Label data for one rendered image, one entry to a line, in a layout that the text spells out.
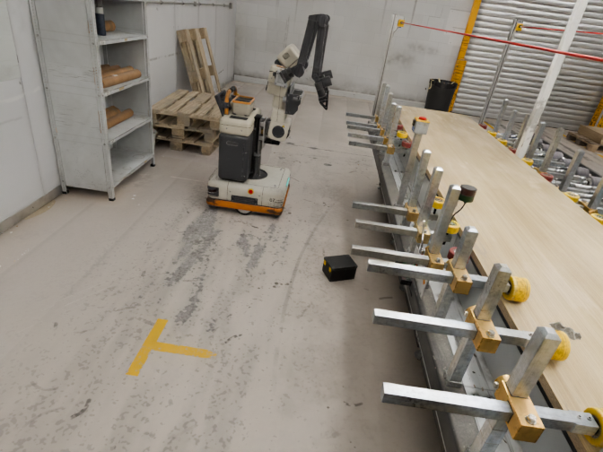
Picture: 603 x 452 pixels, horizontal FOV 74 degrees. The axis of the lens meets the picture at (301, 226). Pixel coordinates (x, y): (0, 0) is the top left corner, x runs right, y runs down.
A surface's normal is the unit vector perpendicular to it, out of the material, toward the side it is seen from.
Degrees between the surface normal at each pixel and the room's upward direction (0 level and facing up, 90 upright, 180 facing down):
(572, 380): 0
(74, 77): 90
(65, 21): 90
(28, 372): 0
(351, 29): 90
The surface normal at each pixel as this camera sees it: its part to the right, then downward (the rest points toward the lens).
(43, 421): 0.13, -0.87
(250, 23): -0.08, 0.48
